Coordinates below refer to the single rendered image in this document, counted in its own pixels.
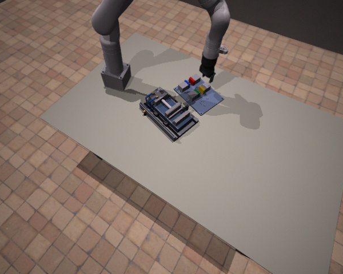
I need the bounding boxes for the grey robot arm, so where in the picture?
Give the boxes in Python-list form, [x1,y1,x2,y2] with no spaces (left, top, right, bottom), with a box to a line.
[91,0,230,74]

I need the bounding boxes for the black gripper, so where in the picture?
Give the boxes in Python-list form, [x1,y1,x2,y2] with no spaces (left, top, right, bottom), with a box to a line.
[200,44,228,83]

